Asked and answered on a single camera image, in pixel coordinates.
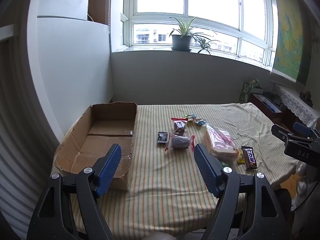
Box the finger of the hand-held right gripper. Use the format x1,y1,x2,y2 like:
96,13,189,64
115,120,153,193
293,122,320,137
271,124,320,146

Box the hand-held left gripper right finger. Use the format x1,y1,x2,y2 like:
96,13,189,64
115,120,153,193
194,144,293,240

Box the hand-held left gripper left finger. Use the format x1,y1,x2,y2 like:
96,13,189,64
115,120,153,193
26,144,122,240

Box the clear bag of bread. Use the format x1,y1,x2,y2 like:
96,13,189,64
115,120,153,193
203,124,239,161

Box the brown cardboard box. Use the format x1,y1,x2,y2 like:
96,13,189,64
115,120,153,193
54,102,138,192

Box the dark brown chocolate bar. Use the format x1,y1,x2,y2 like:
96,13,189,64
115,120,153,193
241,145,258,170

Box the dark wooden cabinet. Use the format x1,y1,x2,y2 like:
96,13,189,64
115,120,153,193
250,92,298,133

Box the white lace cloth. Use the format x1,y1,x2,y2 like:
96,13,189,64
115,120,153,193
275,84,320,128

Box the small dark figurine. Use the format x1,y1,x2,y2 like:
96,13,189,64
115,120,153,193
300,91,314,107

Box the small yellow candy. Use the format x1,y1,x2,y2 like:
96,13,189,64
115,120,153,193
236,150,247,165

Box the clear packet of dark prunes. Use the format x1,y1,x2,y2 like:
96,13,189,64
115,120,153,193
164,133,196,153

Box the striped yellow tablecloth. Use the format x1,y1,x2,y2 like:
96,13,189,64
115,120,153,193
54,102,300,239

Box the dark snack packet red seal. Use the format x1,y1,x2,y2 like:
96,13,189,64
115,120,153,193
171,117,187,135

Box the green printed box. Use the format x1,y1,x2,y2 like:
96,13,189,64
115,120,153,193
239,79,260,104

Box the small black snack packet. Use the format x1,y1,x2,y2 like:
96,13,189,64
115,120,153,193
157,131,168,146

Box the white ribbed radiator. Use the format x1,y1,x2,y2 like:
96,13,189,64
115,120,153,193
0,80,58,240

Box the white wardrobe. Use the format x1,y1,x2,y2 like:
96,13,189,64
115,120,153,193
26,0,112,140

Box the small spider plant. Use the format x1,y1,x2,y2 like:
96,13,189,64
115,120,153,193
195,37,220,55

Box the potted spider plant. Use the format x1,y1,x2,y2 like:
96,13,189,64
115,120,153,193
169,15,218,52

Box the wall map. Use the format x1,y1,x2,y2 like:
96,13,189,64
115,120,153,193
271,0,315,85

